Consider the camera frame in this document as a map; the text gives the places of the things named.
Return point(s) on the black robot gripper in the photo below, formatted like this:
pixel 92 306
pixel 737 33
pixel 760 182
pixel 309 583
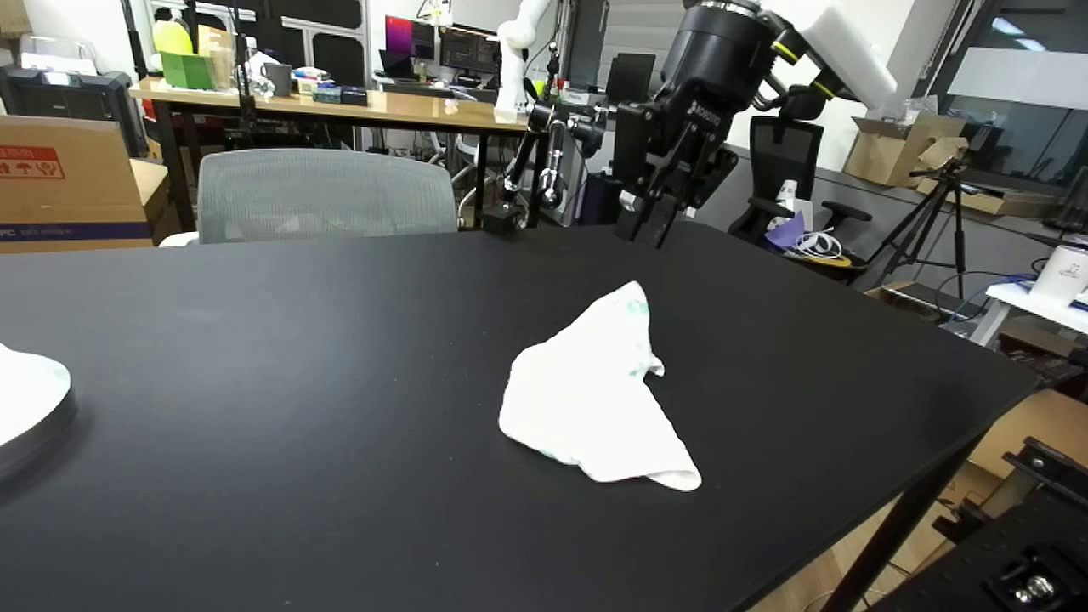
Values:
pixel 720 54

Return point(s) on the white cloth with green print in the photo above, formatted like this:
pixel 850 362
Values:
pixel 590 395

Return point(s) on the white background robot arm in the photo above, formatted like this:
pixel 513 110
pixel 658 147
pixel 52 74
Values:
pixel 517 54

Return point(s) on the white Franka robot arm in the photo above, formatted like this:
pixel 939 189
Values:
pixel 845 53

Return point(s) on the black office chair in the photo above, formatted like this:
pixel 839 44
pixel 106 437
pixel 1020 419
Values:
pixel 783 155

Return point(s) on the white spray bottle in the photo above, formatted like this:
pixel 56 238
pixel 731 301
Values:
pixel 790 201

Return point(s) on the open cardboard box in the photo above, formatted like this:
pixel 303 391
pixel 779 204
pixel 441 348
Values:
pixel 902 147

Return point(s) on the black tripod with spread legs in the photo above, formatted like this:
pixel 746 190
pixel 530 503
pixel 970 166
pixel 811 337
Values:
pixel 924 221

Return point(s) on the computer monitor with pink screen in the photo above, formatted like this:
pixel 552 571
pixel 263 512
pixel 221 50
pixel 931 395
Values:
pixel 436 50

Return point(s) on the long wooden work table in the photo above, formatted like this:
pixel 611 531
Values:
pixel 387 107

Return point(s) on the grey office chair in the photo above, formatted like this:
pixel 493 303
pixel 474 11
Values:
pixel 323 196

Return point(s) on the white side table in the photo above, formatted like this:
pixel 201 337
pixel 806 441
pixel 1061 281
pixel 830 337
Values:
pixel 1041 295

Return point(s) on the black panel cabinet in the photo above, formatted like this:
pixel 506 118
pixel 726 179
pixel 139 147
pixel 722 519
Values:
pixel 310 39

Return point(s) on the black table leg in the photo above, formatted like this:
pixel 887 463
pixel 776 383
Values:
pixel 890 531

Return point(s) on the green and yellow storage bin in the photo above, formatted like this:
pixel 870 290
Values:
pixel 184 57

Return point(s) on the large cardboard box red label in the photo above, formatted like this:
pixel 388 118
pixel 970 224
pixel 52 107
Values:
pixel 62 182

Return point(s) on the black printer device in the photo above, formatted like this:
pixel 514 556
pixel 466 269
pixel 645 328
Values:
pixel 52 93

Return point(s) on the clear acrylic plate with standoffs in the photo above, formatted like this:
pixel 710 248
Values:
pixel 25 391

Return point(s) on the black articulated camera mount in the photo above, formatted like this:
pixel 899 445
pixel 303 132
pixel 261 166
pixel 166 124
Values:
pixel 566 158

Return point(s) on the black metal equipment frame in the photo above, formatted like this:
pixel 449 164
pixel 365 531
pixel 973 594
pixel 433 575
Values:
pixel 999 546

